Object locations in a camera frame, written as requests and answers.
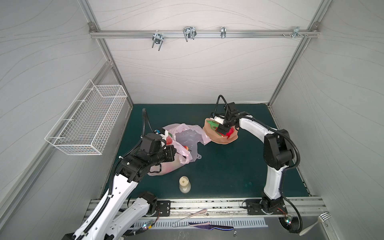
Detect tan fruit plate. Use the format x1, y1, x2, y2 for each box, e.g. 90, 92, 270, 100
203, 118, 238, 145

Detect red dragon fruit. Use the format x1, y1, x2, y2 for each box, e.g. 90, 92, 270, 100
207, 120, 235, 139

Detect right silver fork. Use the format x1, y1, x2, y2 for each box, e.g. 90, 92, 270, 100
299, 212, 332, 236

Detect metal hook clamp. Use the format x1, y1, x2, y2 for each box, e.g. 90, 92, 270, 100
183, 26, 197, 42
152, 33, 164, 51

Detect purple handled knife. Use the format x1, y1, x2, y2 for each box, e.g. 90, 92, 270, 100
189, 222, 235, 231

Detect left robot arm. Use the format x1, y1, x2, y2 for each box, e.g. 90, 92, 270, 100
63, 109, 177, 240

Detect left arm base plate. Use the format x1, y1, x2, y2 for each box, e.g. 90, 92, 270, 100
148, 201, 171, 217

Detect pink clear tongs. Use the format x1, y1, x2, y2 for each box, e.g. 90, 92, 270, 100
172, 209, 208, 227

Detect right metal bracket clamp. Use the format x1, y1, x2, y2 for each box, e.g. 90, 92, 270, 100
282, 27, 309, 39

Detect middle metal hook clamp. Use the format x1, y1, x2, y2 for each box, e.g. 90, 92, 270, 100
183, 26, 197, 42

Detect small metal ring clamp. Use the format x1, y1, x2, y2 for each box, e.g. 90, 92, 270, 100
221, 27, 227, 39

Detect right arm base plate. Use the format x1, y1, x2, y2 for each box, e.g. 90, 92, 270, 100
243, 198, 288, 216

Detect left metal hook clamp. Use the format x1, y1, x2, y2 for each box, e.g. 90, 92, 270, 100
152, 33, 164, 51

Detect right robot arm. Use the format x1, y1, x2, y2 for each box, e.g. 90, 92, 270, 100
210, 95, 303, 234

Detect small beige bottle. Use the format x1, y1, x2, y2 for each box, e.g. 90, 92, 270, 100
179, 176, 192, 194

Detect pink plastic bag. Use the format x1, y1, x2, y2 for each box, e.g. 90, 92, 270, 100
148, 124, 211, 177

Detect white wire basket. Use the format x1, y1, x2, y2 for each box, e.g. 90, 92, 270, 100
45, 80, 127, 156

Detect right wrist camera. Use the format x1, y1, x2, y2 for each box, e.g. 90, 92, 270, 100
212, 116, 225, 125

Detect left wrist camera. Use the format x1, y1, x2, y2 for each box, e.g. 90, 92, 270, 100
154, 128, 173, 145

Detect metal crossbar rail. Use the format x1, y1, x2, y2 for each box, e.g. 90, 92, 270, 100
90, 28, 321, 39

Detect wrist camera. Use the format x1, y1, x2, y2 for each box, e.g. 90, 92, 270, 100
212, 116, 225, 125
154, 128, 173, 145

